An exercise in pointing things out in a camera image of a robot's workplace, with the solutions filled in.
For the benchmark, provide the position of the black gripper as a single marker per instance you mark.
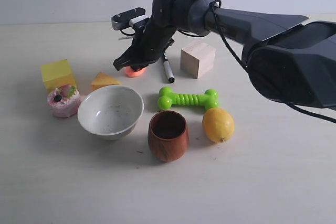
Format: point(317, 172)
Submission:
point(167, 16)

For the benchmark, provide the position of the small orange blob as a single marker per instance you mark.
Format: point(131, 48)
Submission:
point(129, 72)

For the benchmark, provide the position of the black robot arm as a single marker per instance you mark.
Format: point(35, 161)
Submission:
point(288, 59)

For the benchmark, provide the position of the black white marker pen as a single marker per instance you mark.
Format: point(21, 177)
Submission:
point(167, 68)

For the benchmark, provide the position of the orange cheese wedge toy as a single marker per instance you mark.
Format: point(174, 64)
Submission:
point(102, 79)

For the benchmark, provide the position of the white ceramic bowl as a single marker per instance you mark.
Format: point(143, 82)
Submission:
point(111, 112)

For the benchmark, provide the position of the light wooden cube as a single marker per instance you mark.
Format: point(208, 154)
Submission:
point(197, 58)

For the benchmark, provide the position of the yellow foam cube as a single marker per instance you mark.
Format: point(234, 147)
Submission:
point(57, 74)

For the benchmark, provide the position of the pink toy cake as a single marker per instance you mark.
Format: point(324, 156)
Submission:
point(64, 101)

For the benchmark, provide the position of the brown wooden cup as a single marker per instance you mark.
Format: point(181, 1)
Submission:
point(168, 136)

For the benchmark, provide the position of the green bone chew toy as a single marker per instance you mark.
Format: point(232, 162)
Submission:
point(167, 98)

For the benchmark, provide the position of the yellow lemon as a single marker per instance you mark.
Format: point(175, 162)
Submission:
point(218, 125)

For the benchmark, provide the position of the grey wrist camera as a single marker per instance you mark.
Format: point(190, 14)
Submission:
point(121, 20)

